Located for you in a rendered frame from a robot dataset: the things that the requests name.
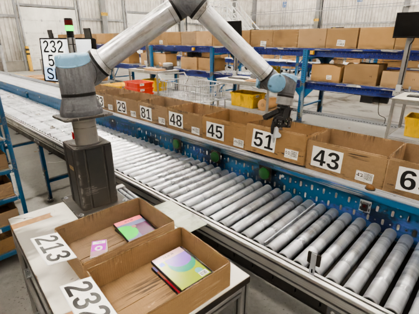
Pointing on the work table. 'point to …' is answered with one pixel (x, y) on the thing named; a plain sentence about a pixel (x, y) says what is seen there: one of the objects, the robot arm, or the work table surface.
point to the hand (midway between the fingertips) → (273, 140)
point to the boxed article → (98, 248)
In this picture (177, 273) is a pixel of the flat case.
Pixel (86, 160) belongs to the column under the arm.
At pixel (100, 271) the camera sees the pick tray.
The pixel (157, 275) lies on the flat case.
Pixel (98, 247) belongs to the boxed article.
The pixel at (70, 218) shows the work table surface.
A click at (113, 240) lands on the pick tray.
